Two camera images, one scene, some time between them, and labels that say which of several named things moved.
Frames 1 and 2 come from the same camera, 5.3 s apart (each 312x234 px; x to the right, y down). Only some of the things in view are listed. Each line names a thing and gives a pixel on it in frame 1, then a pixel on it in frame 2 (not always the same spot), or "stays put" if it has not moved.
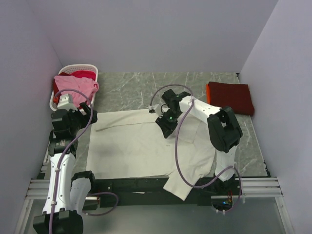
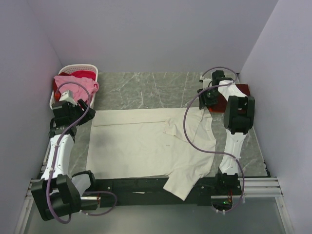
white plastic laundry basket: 68,68 stays put
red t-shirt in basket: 79,74 stays put
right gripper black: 166,127 → 208,103
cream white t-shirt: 133,144 stays put
